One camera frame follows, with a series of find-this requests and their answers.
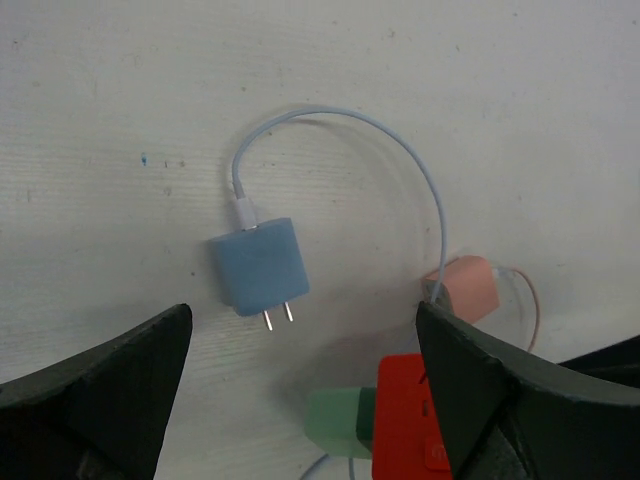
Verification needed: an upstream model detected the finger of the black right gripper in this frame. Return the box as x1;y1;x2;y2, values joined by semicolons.
554;336;639;388

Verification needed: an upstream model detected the light blue charger plug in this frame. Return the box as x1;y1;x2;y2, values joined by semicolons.
210;217;310;330

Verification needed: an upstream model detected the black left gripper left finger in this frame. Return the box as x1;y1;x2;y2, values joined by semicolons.
1;304;193;479

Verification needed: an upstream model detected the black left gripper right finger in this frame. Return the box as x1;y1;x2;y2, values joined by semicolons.
416;302;639;479

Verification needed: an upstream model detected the red cube power socket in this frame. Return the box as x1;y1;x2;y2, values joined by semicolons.
372;353;453;480

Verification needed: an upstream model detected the green charger plug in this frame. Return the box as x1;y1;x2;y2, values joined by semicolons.
304;387;377;460

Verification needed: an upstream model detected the salmon pink charger plug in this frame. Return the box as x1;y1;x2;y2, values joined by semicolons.
436;255;500;324

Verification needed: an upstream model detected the pink charging cable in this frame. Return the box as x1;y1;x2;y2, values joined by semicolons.
492;265;542;353

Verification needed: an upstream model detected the light blue charging cable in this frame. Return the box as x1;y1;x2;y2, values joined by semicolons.
229;102;449;304

